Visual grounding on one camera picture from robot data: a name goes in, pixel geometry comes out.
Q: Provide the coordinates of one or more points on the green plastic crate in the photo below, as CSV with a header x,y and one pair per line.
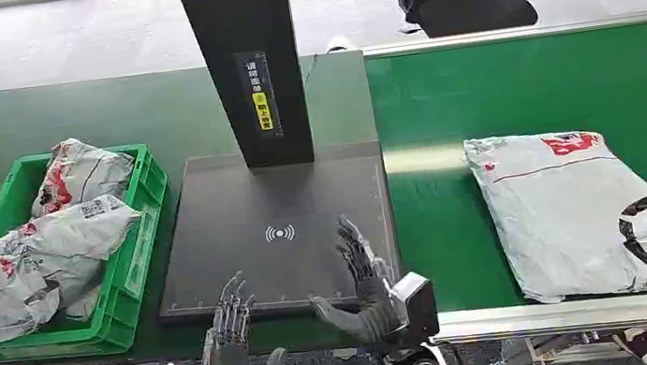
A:
x,y
120,301

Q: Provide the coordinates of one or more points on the black scanner column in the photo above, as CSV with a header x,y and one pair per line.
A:
x,y
241,35

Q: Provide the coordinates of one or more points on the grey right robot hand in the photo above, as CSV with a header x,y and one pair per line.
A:
x,y
376,318

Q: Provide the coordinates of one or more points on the yellow and black column label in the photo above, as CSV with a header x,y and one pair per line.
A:
x,y
261,92

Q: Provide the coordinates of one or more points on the green conveyor belt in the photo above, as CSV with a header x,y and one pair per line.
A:
x,y
536,84

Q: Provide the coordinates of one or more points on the white round object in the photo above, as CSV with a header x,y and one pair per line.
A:
x,y
340,44

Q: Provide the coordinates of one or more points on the black scanner base plate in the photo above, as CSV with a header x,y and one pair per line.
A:
x,y
271,263

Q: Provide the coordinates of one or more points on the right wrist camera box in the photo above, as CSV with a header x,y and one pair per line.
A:
x,y
420,306

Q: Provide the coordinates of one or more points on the crumpled grey parcel bag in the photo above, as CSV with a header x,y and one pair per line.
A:
x,y
51,254

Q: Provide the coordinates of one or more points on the large flat grey parcel bag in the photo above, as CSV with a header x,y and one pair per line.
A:
x,y
572,217

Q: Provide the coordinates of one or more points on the small grey parcel bag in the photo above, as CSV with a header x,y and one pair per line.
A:
x,y
82,175

